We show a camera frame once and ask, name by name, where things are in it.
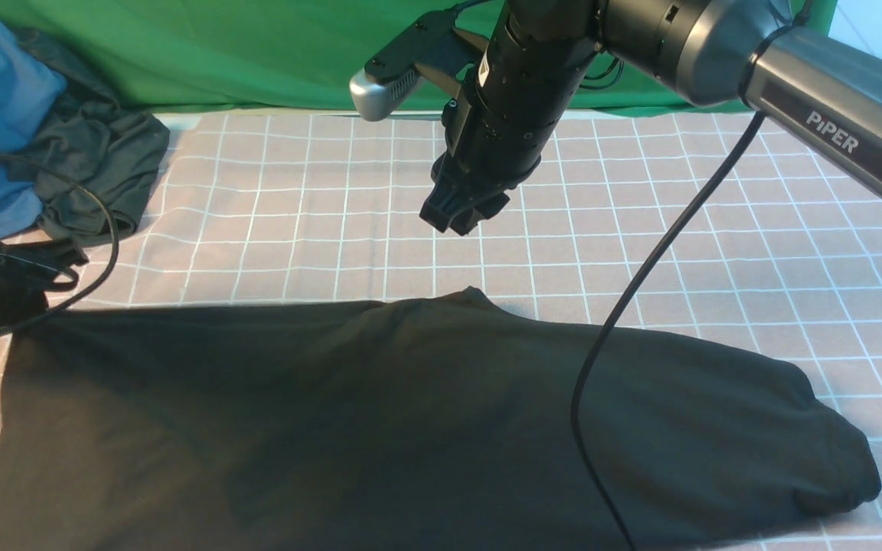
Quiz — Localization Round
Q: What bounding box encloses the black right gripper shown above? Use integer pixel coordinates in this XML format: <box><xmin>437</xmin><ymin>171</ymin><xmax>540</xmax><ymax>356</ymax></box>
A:
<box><xmin>420</xmin><ymin>77</ymin><xmax>564</xmax><ymax>235</ymax></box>

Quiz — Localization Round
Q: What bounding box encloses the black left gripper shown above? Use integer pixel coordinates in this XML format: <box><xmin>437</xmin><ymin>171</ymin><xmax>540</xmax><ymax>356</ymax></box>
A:
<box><xmin>0</xmin><ymin>240</ymin><xmax>87</xmax><ymax>329</ymax></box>

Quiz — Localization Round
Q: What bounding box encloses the dark gray long-sleeved shirt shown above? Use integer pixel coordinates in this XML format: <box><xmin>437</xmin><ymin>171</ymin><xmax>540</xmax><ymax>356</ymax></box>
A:
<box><xmin>0</xmin><ymin>289</ymin><xmax>881</xmax><ymax>550</ymax></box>

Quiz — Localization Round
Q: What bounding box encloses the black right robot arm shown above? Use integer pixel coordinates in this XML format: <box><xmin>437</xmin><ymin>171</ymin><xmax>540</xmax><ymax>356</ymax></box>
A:
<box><xmin>420</xmin><ymin>1</ymin><xmax>882</xmax><ymax>235</ymax></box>

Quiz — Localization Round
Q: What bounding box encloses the dark green crumpled garment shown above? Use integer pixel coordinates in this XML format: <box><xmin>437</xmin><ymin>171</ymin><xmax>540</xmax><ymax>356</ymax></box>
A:
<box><xmin>7</xmin><ymin>28</ymin><xmax>169</xmax><ymax>246</ymax></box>

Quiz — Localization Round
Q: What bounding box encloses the green backdrop cloth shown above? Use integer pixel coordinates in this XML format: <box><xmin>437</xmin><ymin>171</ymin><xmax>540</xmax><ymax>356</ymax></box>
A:
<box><xmin>0</xmin><ymin>0</ymin><xmax>838</xmax><ymax>118</ymax></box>

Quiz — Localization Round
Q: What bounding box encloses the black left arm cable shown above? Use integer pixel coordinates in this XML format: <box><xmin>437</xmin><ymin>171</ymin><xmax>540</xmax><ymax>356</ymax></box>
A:
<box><xmin>0</xmin><ymin>153</ymin><xmax>120</xmax><ymax>353</ymax></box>

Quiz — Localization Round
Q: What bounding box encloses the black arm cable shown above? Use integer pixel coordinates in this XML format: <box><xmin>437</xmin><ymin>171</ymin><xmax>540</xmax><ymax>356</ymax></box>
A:
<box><xmin>0</xmin><ymin>153</ymin><xmax>120</xmax><ymax>353</ymax></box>
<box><xmin>570</xmin><ymin>111</ymin><xmax>767</xmax><ymax>551</ymax></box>

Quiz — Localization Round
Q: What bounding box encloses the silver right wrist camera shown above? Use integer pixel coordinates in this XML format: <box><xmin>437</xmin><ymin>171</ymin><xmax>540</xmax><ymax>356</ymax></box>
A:
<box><xmin>349</xmin><ymin>7</ymin><xmax>489</xmax><ymax>122</ymax></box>

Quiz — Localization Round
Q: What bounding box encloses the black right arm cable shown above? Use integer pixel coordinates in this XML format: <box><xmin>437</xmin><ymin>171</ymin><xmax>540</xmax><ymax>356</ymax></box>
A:
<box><xmin>570</xmin><ymin>111</ymin><xmax>767</xmax><ymax>551</ymax></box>

